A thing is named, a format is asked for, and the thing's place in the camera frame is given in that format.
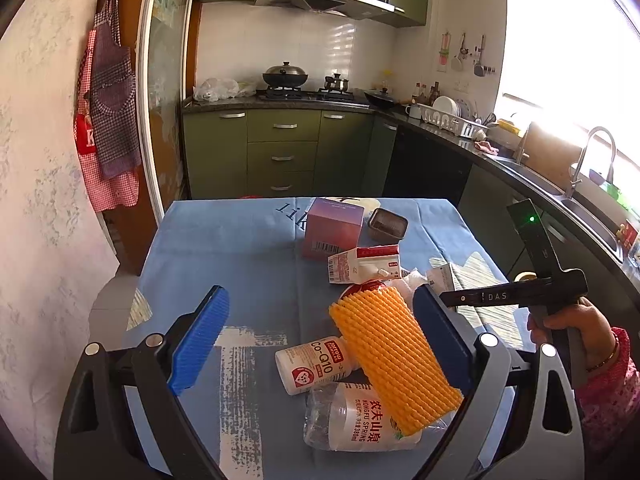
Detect white supplement bottle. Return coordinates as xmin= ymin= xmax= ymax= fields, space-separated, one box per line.
xmin=274 ymin=336 xmax=359 ymax=396

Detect gas stove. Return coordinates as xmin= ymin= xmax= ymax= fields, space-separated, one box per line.
xmin=255 ymin=87 xmax=356 ymax=101

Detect hanging kitchen utensil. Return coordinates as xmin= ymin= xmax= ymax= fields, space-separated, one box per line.
xmin=472 ymin=34 xmax=489 ymax=78
xmin=451 ymin=34 xmax=469 ymax=72

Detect red checkered apron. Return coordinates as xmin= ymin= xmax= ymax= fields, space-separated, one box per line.
xmin=74 ymin=29 xmax=141 ymax=212

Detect blue printed tablecloth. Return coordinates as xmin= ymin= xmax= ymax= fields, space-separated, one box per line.
xmin=122 ymin=196 xmax=531 ymax=480

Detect pink and purple cardboard box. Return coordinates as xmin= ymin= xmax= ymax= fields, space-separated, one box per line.
xmin=301 ymin=197 xmax=366 ymax=261

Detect white flattened carton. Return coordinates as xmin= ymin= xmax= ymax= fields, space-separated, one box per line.
xmin=426 ymin=257 xmax=472 ymax=296

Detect black kitchen countertop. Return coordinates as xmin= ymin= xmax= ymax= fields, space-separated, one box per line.
xmin=180 ymin=96 xmax=640 ymax=281

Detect green base cabinets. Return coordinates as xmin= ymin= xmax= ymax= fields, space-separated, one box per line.
xmin=180 ymin=105 xmax=399 ymax=201

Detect yellow foam net sleeve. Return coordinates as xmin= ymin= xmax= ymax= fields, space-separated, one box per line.
xmin=328 ymin=287 xmax=464 ymax=437

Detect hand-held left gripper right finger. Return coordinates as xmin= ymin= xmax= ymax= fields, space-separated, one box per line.
xmin=412 ymin=282 xmax=586 ymax=480

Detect white plastic bag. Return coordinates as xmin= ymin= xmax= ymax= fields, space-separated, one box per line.
xmin=192 ymin=77 xmax=241 ymax=102

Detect wooden cutting board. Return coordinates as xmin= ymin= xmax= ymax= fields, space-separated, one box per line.
xmin=520 ymin=122 xmax=577 ymax=187

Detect person's right hand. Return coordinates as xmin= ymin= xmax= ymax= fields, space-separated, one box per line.
xmin=526 ymin=297 xmax=621 ymax=376

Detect tall steel faucet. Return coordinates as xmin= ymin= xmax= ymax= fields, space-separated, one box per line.
xmin=566 ymin=126 xmax=618 ymax=199

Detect clear plastic water bottle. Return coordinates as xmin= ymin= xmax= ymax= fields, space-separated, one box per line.
xmin=303 ymin=381 xmax=447 ymax=454

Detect red and white milk carton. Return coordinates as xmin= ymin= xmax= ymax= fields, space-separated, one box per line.
xmin=327 ymin=244 xmax=404 ymax=286

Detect sliding glass door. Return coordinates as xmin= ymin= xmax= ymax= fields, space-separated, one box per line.
xmin=136 ymin=0 xmax=202 ymax=222

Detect gold bracelet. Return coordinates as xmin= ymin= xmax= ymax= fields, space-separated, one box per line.
xmin=586 ymin=332 xmax=621 ymax=374

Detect purple checkered apron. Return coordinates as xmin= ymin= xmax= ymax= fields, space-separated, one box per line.
xmin=89 ymin=0 xmax=144 ymax=179

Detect black wok with lid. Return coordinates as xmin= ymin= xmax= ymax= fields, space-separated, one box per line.
xmin=262 ymin=61 xmax=310 ymax=89

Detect white dish rack with plates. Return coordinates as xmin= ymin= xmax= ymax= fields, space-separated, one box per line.
xmin=417 ymin=95 xmax=489 ymax=139

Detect person's right forearm pink sleeve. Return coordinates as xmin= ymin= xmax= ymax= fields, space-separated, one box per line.
xmin=575 ymin=327 xmax=640 ymax=480

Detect steel sink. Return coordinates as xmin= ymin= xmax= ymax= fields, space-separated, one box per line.
xmin=492 ymin=155 xmax=627 ymax=262

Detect brown plastic tray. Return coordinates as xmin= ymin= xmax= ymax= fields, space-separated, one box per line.
xmin=367 ymin=207 xmax=409 ymax=241

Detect black base cabinet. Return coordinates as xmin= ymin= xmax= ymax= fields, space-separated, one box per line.
xmin=382 ymin=120 xmax=474 ymax=212

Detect small steel faucet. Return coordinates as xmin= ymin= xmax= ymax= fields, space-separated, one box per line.
xmin=514 ymin=120 xmax=534 ymax=166

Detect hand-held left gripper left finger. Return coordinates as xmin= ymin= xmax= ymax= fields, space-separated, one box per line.
xmin=52 ymin=285 xmax=230 ymax=480

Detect white crumpled wrapper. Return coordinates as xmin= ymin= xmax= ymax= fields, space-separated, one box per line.
xmin=389 ymin=269 xmax=427 ymax=302

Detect black pan with lid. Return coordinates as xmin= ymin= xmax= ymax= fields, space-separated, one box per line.
xmin=363 ymin=87 xmax=406 ymax=110

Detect group of seasoning bottles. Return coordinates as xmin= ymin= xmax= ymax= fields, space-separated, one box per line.
xmin=412 ymin=81 xmax=442 ymax=106

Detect red and white cup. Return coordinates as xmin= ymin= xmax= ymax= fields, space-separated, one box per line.
xmin=339 ymin=280 xmax=389 ymax=302

